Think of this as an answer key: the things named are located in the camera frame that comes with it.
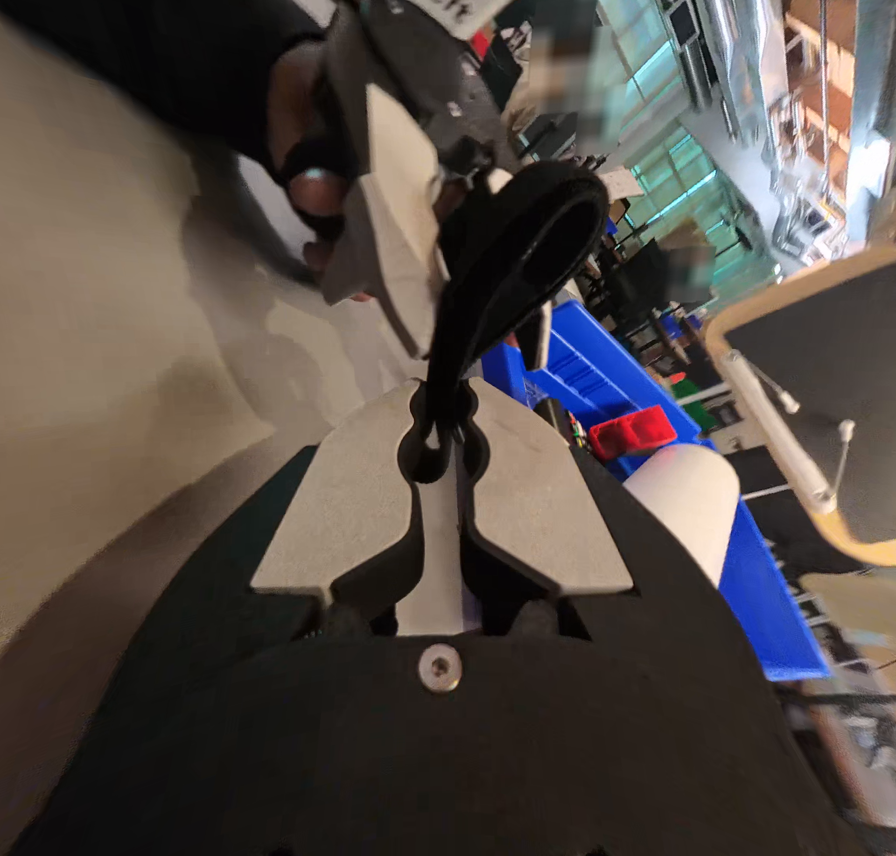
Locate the person's left forearm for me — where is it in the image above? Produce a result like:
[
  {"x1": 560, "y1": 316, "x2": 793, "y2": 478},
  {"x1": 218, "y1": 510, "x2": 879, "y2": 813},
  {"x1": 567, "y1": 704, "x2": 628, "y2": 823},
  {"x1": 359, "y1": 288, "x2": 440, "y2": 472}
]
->
[{"x1": 0, "y1": 0, "x2": 330, "y2": 167}]

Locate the blue plastic bin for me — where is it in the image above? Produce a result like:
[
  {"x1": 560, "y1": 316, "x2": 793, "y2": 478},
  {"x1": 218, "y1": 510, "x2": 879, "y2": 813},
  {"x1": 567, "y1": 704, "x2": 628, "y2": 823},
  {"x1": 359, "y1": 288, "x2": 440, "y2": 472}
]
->
[{"x1": 482, "y1": 301, "x2": 832, "y2": 682}]

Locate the white plastic bottle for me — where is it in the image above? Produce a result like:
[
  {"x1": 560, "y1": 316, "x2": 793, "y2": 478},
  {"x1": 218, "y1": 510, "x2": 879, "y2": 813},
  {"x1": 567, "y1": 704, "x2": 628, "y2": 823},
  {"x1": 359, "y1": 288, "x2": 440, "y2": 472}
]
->
[{"x1": 622, "y1": 444, "x2": 742, "y2": 589}]

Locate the red hollow plastic block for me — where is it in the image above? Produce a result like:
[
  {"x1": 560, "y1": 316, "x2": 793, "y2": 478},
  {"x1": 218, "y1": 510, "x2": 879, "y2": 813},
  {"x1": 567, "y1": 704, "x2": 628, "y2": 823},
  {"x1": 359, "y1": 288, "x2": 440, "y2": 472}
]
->
[{"x1": 588, "y1": 406, "x2": 679, "y2": 462}]

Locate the silver ventilation duct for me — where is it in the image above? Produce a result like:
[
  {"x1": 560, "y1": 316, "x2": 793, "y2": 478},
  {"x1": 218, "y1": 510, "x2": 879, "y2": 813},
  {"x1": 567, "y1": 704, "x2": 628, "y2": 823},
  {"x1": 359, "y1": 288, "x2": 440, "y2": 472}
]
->
[{"x1": 644, "y1": 0, "x2": 778, "y2": 139}]

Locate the white bar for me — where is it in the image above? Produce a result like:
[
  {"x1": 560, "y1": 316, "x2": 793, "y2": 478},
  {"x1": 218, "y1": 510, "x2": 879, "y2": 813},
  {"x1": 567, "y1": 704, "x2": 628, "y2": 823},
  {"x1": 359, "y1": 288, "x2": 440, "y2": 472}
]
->
[{"x1": 724, "y1": 351, "x2": 838, "y2": 515}]

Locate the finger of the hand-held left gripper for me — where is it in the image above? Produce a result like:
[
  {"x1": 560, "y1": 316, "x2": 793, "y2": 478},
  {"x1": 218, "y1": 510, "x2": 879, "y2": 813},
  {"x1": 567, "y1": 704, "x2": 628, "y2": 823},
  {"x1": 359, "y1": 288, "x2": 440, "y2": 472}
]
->
[
  {"x1": 519, "y1": 302, "x2": 554, "y2": 372},
  {"x1": 365, "y1": 84, "x2": 450, "y2": 360}
]

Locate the black fabric strap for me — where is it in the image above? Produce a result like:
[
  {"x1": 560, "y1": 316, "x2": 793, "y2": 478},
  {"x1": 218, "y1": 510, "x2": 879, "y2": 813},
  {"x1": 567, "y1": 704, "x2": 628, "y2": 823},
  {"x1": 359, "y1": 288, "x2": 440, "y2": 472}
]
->
[{"x1": 419, "y1": 161, "x2": 611, "y2": 484}]

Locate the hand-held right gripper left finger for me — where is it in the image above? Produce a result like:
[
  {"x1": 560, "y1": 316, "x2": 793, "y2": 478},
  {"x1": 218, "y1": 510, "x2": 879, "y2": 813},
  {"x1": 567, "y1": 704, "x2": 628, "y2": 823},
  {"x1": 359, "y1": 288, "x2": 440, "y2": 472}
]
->
[{"x1": 250, "y1": 379, "x2": 427, "y2": 612}]

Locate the white pull cord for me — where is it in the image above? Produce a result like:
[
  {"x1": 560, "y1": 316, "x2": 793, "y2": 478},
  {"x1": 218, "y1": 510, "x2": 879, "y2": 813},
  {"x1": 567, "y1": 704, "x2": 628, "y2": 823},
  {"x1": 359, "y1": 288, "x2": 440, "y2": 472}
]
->
[
  {"x1": 752, "y1": 362, "x2": 801, "y2": 414},
  {"x1": 829, "y1": 419, "x2": 857, "y2": 494}
]

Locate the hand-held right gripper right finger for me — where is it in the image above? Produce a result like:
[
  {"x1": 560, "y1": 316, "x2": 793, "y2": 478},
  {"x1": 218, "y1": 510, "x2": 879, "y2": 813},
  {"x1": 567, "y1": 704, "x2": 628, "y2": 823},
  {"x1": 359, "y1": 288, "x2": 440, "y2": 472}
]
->
[{"x1": 461, "y1": 378, "x2": 636, "y2": 599}]

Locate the person's left hand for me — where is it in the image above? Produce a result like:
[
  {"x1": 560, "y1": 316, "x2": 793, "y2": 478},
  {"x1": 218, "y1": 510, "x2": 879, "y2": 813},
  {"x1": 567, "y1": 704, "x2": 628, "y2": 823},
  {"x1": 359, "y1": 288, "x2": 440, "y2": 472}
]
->
[{"x1": 266, "y1": 42, "x2": 375, "y2": 304}]

